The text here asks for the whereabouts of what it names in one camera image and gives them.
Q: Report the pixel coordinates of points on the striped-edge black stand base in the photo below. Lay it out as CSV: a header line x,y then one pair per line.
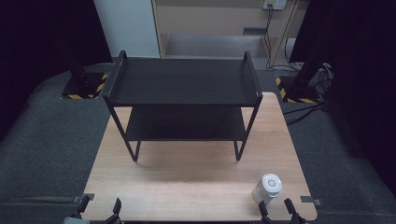
x,y
295,95
88,90

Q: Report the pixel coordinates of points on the white wall power socket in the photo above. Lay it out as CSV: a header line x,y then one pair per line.
x,y
274,3

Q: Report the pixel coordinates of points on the black metal stand pole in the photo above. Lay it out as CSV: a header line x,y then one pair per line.
x,y
79,73
311,62

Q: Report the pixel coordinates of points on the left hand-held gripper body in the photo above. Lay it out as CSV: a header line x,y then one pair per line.
x,y
74,221

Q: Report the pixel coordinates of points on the grey table edge clip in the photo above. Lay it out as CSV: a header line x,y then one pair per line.
x,y
310,200
84,197

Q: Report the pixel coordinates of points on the black two-tier metal rack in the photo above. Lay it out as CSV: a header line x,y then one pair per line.
x,y
183,81

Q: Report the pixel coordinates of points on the white cylindrical bottle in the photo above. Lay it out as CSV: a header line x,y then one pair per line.
x,y
268,188

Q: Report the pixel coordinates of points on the light wooden cabinet frame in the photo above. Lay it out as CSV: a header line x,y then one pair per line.
x,y
214,18

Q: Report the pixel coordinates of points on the white panel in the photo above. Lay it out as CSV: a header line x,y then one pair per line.
x,y
127,28

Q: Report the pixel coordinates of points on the black curtain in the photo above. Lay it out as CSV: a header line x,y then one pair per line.
x,y
364,77
40,46

